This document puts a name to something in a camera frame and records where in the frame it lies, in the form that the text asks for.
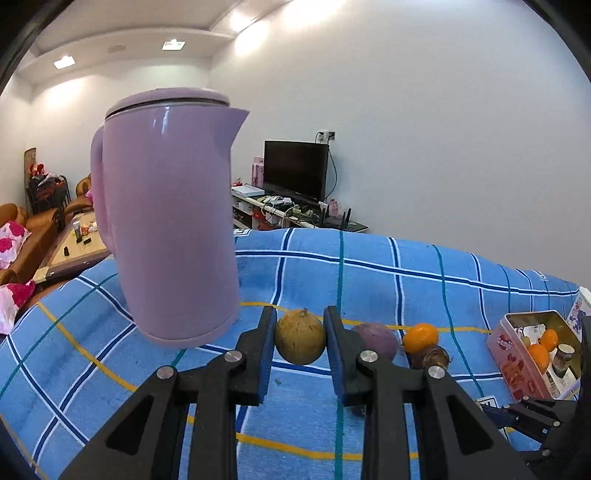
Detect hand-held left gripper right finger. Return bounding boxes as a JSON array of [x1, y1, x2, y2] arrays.
[[323, 305, 537, 480]]

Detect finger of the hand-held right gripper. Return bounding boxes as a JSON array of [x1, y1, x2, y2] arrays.
[[482, 397, 578, 440], [577, 314, 591, 398]]

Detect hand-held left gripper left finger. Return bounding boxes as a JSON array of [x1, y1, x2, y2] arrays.
[[60, 305, 278, 480]]

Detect small brown can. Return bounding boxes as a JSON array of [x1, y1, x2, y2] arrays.
[[553, 344, 576, 379]]

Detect brown round fruit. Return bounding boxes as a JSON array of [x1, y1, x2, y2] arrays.
[[274, 308, 328, 366]]

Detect purple round fruit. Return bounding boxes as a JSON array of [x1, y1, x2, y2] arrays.
[[352, 323, 399, 365]]

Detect large orange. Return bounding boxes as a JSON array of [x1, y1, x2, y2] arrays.
[[527, 344, 551, 374]]

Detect pink metal tin box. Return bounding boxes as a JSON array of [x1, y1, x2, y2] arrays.
[[486, 310, 583, 402]]

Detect small orange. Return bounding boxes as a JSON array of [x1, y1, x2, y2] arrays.
[[403, 323, 439, 355]]

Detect brown taro root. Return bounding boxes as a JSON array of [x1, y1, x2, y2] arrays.
[[410, 345, 450, 371]]

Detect blue plaid cloth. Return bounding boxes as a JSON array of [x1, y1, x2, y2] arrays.
[[0, 227, 591, 480]]

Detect black router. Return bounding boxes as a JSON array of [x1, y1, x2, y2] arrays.
[[318, 205, 354, 228]]

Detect white television stand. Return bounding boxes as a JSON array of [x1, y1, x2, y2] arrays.
[[231, 187, 369, 234]]

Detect purple electric kettle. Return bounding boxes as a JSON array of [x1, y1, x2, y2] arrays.
[[90, 88, 251, 348]]

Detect black flat television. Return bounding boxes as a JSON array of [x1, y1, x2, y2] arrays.
[[263, 140, 329, 202]]

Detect wooden coffee table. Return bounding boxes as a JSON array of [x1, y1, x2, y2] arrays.
[[32, 212, 112, 283]]

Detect pink floral pillow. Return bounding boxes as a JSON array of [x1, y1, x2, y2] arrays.
[[0, 281, 35, 335], [0, 220, 32, 269]]

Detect brown leather sofa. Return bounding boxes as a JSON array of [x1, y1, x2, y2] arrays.
[[0, 203, 62, 284]]

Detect black metal rack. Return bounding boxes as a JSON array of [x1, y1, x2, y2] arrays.
[[28, 173, 71, 215]]

